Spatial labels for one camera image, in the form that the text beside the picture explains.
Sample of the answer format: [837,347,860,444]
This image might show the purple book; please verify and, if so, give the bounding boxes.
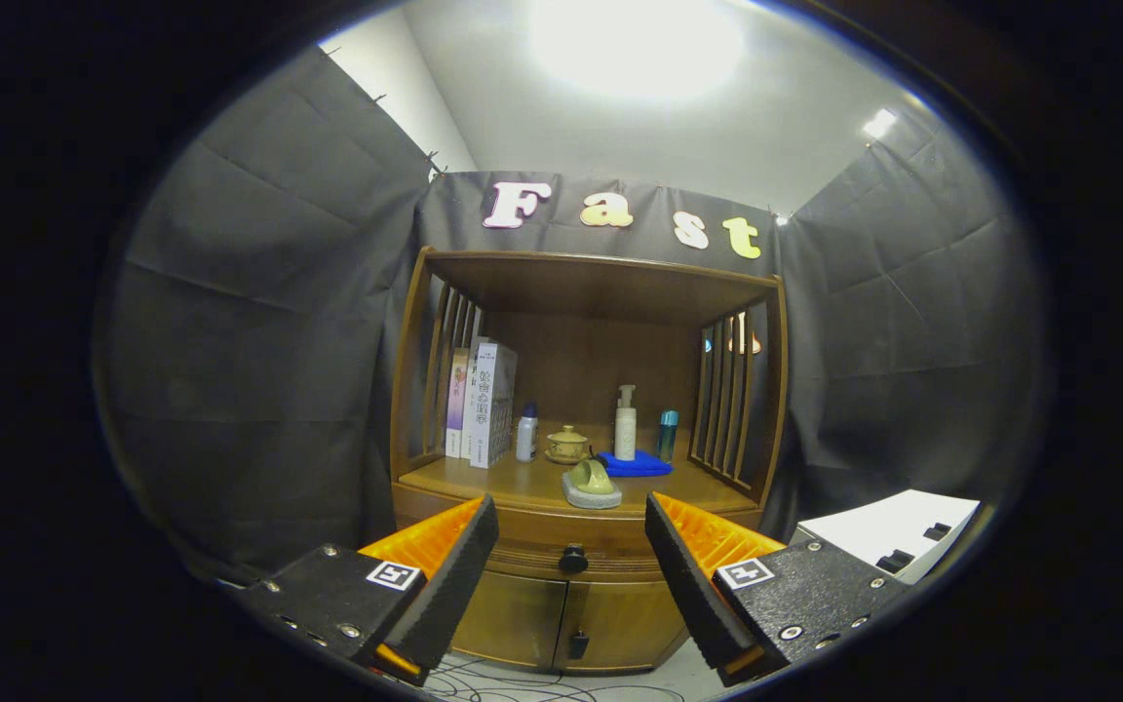
[445,348,472,459]

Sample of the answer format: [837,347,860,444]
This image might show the white patterned book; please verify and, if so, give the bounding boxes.
[467,338,519,470]

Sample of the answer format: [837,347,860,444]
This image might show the wooden cabinet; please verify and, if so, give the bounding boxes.
[389,246,790,676]

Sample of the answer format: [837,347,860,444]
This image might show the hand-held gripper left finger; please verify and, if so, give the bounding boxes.
[230,494,501,688]

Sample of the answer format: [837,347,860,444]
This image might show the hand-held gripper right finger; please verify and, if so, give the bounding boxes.
[644,492,913,688]

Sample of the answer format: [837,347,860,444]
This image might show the white grey appliance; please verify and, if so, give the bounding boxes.
[795,489,982,586]

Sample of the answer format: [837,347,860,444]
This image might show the wooden drawer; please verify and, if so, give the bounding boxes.
[394,487,767,583]

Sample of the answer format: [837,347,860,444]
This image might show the black backdrop cloth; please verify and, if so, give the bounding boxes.
[94,44,1050,586]

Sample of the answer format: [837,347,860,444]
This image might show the blue folded cloth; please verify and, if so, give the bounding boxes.
[597,449,675,479]

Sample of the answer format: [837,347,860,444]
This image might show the yellow lidded tea cup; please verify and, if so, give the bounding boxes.
[544,425,592,465]

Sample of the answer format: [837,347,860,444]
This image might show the wooden countertop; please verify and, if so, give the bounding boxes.
[398,450,765,518]

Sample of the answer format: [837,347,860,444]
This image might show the wooden cabinet door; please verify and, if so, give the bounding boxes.
[451,567,567,672]
[554,577,689,674]

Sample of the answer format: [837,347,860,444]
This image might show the black floor cables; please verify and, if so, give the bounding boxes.
[425,653,689,702]

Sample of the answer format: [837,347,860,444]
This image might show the white pump bottle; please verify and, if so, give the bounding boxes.
[614,384,638,461]

